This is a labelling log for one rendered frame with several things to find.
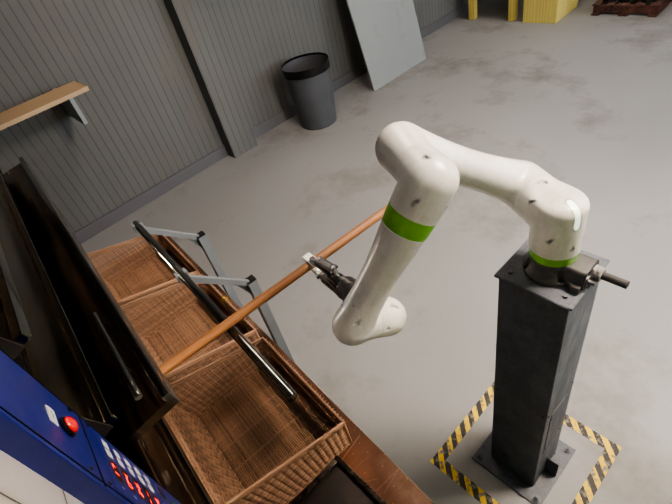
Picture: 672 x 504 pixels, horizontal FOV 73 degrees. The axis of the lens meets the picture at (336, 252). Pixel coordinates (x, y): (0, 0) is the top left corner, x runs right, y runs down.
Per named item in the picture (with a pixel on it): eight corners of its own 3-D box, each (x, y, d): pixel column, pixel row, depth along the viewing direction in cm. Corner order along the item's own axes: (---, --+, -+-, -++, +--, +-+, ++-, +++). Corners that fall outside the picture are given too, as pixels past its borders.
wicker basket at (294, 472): (245, 547, 147) (213, 517, 129) (177, 429, 184) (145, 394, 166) (356, 442, 165) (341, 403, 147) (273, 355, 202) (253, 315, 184)
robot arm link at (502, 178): (535, 158, 131) (381, 105, 107) (573, 185, 119) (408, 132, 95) (510, 196, 137) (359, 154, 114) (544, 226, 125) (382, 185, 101)
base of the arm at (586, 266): (635, 278, 117) (641, 262, 113) (610, 314, 111) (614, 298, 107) (538, 242, 134) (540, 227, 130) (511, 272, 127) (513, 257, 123)
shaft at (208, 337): (464, 154, 180) (464, 147, 179) (470, 156, 179) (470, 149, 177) (37, 460, 116) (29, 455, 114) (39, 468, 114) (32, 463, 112)
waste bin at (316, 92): (320, 107, 528) (306, 50, 485) (350, 115, 497) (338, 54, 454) (288, 127, 508) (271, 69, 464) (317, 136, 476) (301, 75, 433)
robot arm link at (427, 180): (451, 148, 100) (406, 134, 95) (481, 175, 91) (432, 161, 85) (414, 216, 109) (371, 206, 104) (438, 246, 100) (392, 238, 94)
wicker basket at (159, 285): (128, 346, 225) (97, 310, 207) (96, 292, 262) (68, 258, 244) (211, 290, 243) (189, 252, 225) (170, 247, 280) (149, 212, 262)
